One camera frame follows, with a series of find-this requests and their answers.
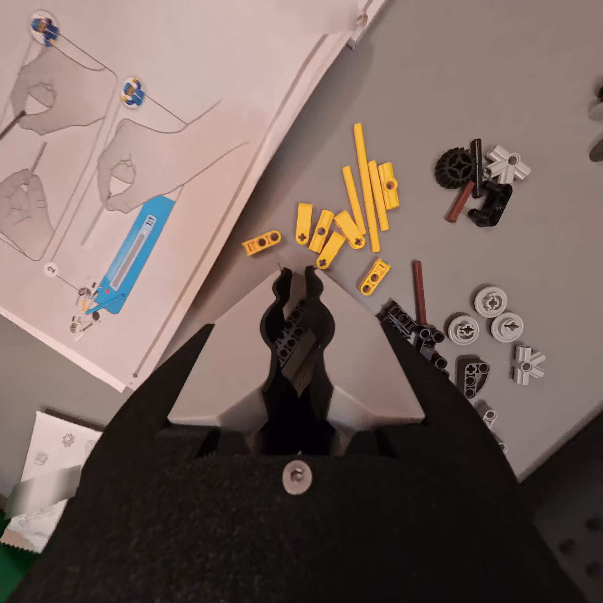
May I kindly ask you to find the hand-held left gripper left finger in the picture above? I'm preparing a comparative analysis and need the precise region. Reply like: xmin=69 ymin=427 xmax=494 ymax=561
xmin=167 ymin=269 xmax=293 ymax=443

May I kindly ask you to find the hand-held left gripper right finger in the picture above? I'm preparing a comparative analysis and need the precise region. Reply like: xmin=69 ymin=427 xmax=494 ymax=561
xmin=304 ymin=265 xmax=426 ymax=443

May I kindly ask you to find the black angled lego beam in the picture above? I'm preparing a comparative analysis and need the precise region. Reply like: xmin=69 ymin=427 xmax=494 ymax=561
xmin=421 ymin=346 xmax=451 ymax=378

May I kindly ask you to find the row of dark grey lego beams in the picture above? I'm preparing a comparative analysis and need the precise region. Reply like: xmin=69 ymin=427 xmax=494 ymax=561
xmin=275 ymin=304 xmax=326 ymax=396

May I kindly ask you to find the printed white paper bag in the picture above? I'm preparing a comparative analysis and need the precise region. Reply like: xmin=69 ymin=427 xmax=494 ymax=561
xmin=0 ymin=411 xmax=105 ymax=556

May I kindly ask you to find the black square lego connector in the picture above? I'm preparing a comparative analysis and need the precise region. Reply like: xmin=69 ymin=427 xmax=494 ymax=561
xmin=377 ymin=301 xmax=419 ymax=336

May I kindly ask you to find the black lego pin connector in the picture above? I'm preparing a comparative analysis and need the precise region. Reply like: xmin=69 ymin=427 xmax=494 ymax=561
xmin=415 ymin=325 xmax=446 ymax=350

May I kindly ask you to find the dark grey lego piece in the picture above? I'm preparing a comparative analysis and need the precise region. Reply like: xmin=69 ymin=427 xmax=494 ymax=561
xmin=456 ymin=357 xmax=491 ymax=399

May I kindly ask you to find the yellow lego connector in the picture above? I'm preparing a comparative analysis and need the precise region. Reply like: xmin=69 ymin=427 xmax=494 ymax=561
xmin=308 ymin=209 xmax=335 ymax=253
xmin=317 ymin=231 xmax=347 ymax=270
xmin=334 ymin=210 xmax=367 ymax=250
xmin=378 ymin=162 xmax=400 ymax=211
xmin=297 ymin=203 xmax=314 ymax=246

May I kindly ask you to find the light grey star lego piece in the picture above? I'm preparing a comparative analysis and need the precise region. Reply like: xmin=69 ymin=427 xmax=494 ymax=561
xmin=484 ymin=145 xmax=532 ymax=185
xmin=513 ymin=346 xmax=547 ymax=386

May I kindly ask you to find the long yellow lego axle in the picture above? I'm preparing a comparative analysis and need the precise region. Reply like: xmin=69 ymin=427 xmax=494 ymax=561
xmin=353 ymin=123 xmax=381 ymax=253

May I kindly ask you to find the short dark red lego axle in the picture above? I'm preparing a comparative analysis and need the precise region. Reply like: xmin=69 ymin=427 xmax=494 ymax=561
xmin=445 ymin=181 xmax=476 ymax=223

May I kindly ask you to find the black lego connector piece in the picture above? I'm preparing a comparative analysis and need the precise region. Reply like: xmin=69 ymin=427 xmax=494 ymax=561
xmin=467 ymin=181 xmax=513 ymax=228

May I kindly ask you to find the black lego gear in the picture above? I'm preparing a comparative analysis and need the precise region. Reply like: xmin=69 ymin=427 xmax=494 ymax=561
xmin=434 ymin=147 xmax=477 ymax=189

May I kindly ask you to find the black lego axle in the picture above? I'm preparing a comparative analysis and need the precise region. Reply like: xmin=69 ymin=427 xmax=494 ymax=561
xmin=471 ymin=139 xmax=484 ymax=199

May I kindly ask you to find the lego instruction booklet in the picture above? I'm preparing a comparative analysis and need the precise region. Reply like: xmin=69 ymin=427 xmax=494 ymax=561
xmin=0 ymin=0 xmax=389 ymax=393

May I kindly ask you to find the green plastic bin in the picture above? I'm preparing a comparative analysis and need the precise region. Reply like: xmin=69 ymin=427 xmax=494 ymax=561
xmin=0 ymin=513 xmax=43 ymax=603

